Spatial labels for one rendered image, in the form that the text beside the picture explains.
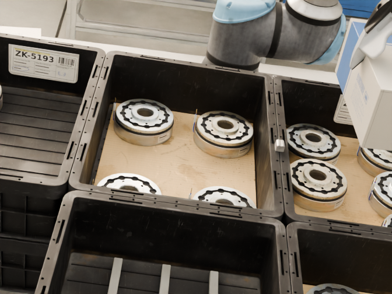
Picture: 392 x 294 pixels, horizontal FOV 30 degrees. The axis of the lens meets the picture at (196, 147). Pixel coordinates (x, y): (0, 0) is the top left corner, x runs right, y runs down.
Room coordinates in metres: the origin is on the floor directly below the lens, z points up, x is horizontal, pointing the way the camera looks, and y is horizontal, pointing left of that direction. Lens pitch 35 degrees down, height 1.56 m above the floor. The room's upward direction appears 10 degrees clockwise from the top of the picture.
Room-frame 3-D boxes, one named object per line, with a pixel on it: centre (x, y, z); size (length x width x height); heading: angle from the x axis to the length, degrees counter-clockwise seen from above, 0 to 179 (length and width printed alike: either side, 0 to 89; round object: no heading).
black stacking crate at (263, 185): (0.96, 0.02, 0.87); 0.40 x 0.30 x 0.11; 4
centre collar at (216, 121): (1.08, -0.04, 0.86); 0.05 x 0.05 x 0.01
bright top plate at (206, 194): (0.86, -0.06, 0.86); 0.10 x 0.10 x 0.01
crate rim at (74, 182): (0.96, 0.02, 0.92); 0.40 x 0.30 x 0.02; 4
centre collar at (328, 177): (0.98, -0.21, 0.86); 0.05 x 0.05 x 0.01
